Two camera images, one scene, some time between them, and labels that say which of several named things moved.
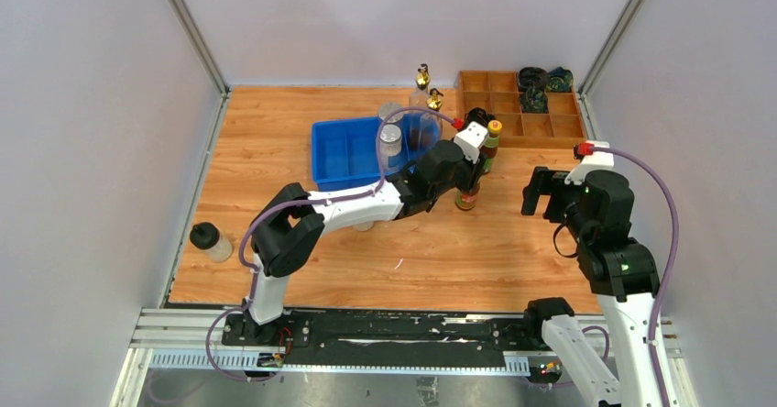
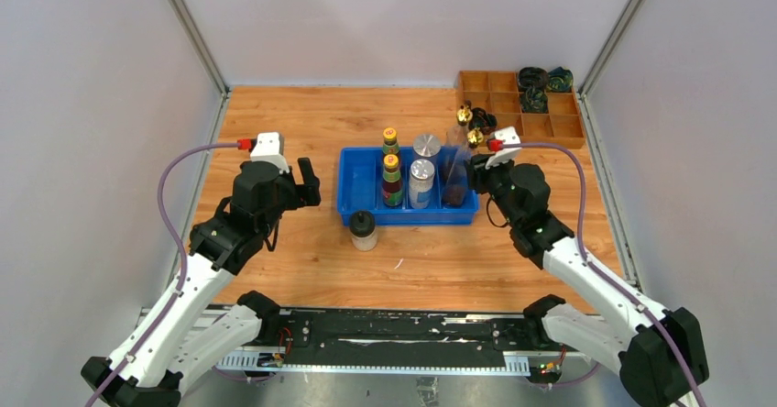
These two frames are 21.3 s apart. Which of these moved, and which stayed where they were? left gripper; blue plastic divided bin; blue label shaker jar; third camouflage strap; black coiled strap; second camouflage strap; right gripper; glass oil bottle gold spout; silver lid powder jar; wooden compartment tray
Moved: blue label shaker jar; silver lid powder jar; glass oil bottle gold spout; blue plastic divided bin; right gripper; left gripper
Stayed: black coiled strap; wooden compartment tray; third camouflage strap; second camouflage strap
